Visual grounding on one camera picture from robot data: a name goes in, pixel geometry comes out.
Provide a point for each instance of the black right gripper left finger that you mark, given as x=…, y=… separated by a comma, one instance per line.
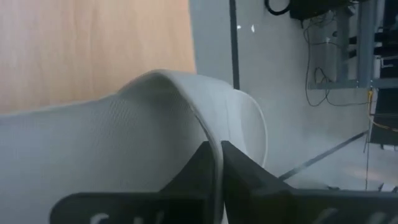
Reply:
x=196, y=180

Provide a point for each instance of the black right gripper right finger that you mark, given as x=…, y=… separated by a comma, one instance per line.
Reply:
x=245, y=180

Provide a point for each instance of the grey rubber slide sandal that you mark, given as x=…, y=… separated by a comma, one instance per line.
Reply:
x=109, y=140

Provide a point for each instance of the grey floor strip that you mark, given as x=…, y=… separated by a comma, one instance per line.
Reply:
x=323, y=155

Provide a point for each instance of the black metal table leg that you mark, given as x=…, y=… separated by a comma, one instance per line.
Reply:
x=234, y=43

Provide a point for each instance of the black box under table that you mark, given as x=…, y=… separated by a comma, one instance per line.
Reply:
x=317, y=7

